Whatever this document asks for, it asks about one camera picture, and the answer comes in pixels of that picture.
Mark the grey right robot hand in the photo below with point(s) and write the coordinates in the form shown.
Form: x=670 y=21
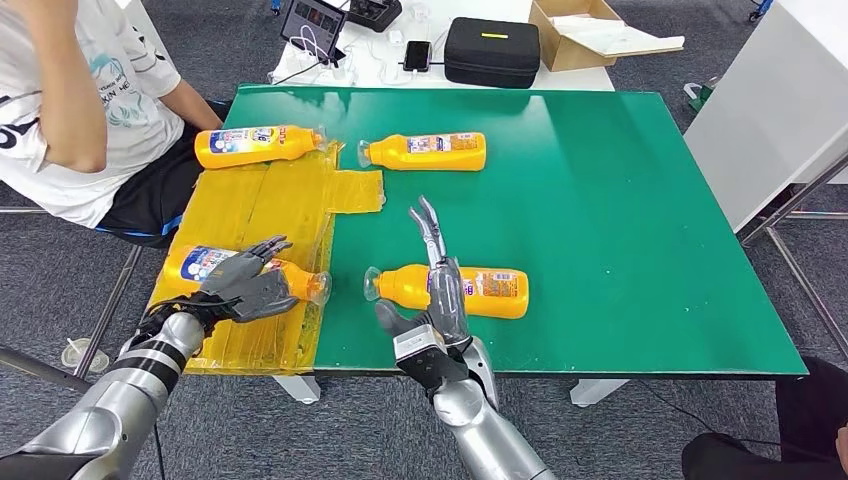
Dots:
x=447 y=298

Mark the blue caster wheel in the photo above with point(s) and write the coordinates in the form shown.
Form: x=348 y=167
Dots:
x=759 y=8

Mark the black controller device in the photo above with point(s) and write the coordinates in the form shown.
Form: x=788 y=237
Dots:
x=374 y=13

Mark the clear plastic cup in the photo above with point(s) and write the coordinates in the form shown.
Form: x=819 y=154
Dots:
x=85 y=358

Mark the white table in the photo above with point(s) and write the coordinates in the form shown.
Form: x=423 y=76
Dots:
x=580 y=79

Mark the black tablet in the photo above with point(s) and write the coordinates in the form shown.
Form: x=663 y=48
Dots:
x=312 y=25

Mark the orange detergent bottle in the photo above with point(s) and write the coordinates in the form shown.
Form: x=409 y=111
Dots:
x=308 y=285
x=298 y=144
x=394 y=154
x=497 y=295

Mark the yellow taped cardboard mat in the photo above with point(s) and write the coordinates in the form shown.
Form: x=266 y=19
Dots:
x=265 y=212

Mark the person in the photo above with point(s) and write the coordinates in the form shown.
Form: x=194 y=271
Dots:
x=815 y=414
x=40 y=99

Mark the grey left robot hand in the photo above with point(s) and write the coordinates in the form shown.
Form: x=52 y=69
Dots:
x=255 y=291

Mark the brown cardboard box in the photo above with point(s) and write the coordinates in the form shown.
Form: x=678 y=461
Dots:
x=566 y=50

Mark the black smartphone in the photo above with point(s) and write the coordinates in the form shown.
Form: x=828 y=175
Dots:
x=417 y=56

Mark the green and white object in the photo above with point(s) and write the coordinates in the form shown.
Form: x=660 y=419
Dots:
x=697 y=99

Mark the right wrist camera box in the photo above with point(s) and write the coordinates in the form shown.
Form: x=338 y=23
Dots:
x=424 y=358

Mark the metal chair frame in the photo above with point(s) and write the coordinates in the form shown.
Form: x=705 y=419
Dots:
x=106 y=305

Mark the white sheet in box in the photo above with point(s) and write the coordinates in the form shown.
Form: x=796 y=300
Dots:
x=613 y=33

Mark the white table foot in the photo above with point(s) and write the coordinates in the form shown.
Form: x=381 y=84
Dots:
x=301 y=391
x=595 y=392

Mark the metal table frame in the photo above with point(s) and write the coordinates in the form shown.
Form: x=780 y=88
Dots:
x=795 y=195

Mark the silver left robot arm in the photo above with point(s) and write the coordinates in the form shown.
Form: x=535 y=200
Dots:
x=132 y=391

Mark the green table board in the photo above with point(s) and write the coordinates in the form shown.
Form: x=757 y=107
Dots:
x=596 y=199

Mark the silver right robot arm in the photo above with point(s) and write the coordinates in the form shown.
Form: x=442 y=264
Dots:
x=484 y=437

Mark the black zip case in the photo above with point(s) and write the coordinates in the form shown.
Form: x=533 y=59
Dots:
x=492 y=53

